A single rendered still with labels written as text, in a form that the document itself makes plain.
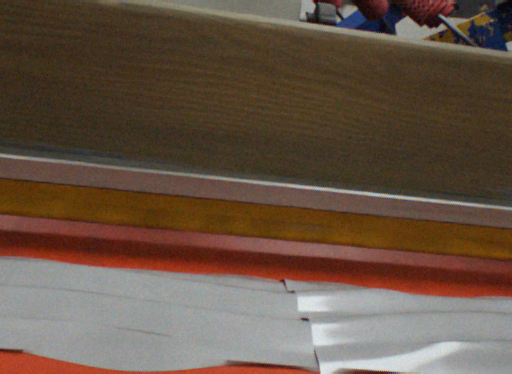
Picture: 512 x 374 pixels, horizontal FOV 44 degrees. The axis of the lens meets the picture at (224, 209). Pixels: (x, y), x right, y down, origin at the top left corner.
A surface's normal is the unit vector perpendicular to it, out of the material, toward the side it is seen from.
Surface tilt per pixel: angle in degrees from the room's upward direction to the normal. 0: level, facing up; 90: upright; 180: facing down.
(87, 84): 90
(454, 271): 0
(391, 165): 90
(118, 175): 90
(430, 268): 0
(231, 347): 6
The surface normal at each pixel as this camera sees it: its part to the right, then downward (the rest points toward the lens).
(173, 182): 0.11, 0.32
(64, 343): 0.15, -0.52
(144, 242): 0.14, -0.94
